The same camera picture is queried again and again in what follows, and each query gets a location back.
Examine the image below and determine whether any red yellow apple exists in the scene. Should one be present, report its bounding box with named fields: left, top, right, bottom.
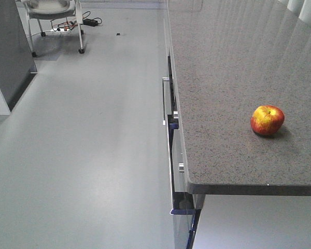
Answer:
left=250, top=105, right=285, bottom=136

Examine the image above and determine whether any black warming drawer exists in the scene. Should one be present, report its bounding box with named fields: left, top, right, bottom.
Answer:
left=165, top=55, right=179, bottom=129

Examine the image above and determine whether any chrome oven knob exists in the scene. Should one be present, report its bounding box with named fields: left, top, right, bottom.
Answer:
left=173, top=111, right=178, bottom=119

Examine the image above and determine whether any black built-in oven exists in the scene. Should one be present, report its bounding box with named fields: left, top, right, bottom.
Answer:
left=166, top=115, right=205, bottom=248

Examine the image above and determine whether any black power adapter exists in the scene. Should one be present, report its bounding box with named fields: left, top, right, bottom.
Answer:
left=83, top=18, right=99, bottom=27

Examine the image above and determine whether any white power strip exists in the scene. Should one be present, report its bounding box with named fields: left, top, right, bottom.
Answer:
left=50, top=28, right=70, bottom=34

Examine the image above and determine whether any grey kitchen island cabinet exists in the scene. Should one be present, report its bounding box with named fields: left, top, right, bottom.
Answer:
left=0, top=1, right=37, bottom=115

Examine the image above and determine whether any white office chair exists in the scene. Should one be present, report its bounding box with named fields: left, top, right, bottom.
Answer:
left=21, top=1, right=84, bottom=58

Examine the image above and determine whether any chrome oven door handle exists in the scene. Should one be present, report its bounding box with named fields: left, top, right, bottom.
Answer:
left=165, top=115, right=175, bottom=215

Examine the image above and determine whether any chrome drawer handle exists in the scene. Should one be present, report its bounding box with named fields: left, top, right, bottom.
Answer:
left=162, top=77, right=171, bottom=125

